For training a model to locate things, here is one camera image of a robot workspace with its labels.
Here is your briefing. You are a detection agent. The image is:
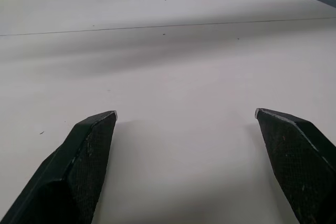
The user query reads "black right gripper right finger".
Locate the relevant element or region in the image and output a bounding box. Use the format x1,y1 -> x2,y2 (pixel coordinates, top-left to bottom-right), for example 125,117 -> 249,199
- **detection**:
254,108 -> 336,224

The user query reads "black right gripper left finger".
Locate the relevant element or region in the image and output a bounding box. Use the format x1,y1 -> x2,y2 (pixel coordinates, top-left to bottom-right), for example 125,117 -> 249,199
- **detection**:
0,110 -> 118,224

